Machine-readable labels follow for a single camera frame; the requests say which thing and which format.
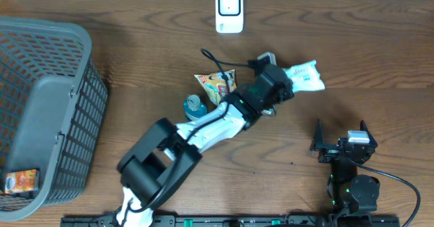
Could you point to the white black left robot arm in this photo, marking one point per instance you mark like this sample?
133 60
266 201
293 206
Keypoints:
155 167

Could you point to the grey plastic basket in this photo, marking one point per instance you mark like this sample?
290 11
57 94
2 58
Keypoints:
53 102

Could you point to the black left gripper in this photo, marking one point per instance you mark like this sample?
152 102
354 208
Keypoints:
282 87

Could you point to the blue clear plastic bottle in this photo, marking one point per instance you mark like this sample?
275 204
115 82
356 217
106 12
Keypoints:
194 108

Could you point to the green wet wipes pack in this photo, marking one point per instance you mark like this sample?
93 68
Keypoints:
305 77

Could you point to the yellow snack bag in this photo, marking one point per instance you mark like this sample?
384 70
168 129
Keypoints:
215 85

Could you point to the white barcode scanner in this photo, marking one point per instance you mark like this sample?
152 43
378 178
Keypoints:
229 16

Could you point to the dark green round-logo packet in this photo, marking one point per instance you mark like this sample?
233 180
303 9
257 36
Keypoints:
270 112

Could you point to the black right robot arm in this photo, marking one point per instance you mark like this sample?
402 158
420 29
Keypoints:
353 195

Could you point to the orange tissue pack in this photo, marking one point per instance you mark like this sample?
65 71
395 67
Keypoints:
21 181

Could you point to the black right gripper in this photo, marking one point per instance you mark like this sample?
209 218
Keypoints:
329 151

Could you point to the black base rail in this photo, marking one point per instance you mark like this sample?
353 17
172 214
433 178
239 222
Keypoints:
239 221

